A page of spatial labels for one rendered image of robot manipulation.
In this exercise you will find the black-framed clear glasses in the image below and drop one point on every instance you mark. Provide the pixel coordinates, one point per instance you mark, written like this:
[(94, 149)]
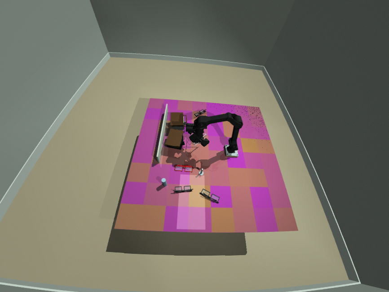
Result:
[(207, 193)]

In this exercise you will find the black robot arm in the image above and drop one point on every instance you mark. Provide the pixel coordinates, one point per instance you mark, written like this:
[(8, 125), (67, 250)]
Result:
[(203, 121)]

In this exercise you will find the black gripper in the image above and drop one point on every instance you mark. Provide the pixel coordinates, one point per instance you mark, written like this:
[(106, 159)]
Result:
[(203, 141)]

